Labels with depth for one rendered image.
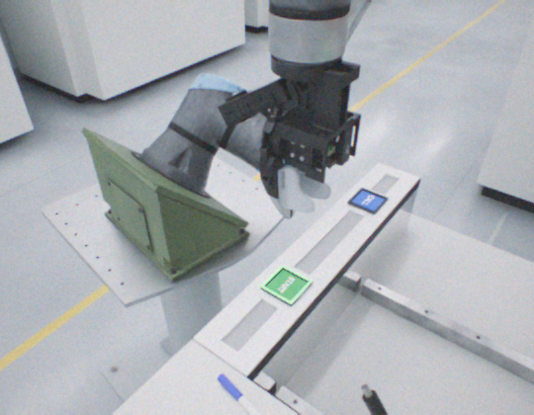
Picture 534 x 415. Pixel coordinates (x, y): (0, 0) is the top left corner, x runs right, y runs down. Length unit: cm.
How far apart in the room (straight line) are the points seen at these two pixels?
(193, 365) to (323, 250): 28
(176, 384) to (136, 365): 120
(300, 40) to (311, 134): 9
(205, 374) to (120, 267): 42
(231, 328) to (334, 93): 34
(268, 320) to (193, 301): 52
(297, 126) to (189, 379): 33
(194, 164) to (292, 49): 52
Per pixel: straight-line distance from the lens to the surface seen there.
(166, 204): 78
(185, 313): 116
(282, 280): 67
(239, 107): 52
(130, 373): 176
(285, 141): 49
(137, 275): 91
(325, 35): 42
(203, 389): 57
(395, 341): 81
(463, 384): 80
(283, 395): 69
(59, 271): 223
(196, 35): 407
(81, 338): 193
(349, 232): 77
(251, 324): 63
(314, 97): 46
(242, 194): 108
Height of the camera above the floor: 146
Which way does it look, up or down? 39 degrees down
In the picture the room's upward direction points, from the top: straight up
